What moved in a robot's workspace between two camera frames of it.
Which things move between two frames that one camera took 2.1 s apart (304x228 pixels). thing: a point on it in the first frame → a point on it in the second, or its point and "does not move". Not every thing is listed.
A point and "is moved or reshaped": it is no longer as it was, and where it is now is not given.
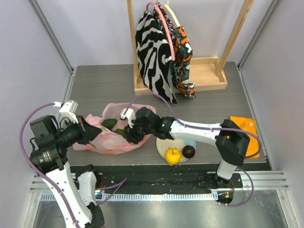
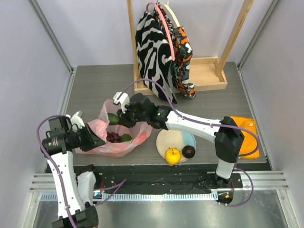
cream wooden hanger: [173, 14] does not move
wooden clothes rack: [206, 73] does not move
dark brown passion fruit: [188, 151] does not move
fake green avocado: [109, 123] → [113, 118]
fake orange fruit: [173, 156] does not move
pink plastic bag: [139, 121] is moved or reshaped
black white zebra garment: [154, 58] does not move
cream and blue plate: [163, 144] does not move
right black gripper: [136, 132] → [129, 116]
